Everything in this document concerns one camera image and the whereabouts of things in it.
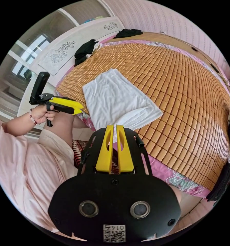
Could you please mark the person's left hand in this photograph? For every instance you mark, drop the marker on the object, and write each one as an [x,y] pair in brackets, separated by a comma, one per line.
[42,114]

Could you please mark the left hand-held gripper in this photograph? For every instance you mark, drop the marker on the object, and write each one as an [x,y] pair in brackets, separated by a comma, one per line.
[63,108]

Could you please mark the pile of clothes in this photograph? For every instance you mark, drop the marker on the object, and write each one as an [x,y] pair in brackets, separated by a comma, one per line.
[227,176]

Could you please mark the person's left forearm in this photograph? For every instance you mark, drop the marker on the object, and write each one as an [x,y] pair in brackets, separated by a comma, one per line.
[18,124]

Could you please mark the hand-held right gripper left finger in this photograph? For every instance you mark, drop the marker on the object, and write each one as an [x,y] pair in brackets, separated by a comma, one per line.
[105,155]

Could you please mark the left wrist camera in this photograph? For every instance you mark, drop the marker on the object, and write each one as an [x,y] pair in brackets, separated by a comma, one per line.
[38,86]

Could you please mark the black garment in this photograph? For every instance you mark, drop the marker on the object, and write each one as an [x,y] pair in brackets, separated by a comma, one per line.
[85,51]
[128,33]

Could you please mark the person's body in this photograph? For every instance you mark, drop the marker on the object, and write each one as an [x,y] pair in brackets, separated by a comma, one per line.
[20,169]

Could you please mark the white short sleeve shirt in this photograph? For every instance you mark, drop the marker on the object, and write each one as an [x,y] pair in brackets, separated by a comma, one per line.
[114,100]

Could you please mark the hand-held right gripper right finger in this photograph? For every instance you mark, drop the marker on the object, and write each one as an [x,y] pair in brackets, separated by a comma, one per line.
[125,157]

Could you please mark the window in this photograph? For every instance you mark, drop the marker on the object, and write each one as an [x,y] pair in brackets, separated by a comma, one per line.
[33,50]

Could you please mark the bed with woven mat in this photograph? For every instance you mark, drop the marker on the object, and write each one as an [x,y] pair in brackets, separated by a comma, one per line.
[184,100]

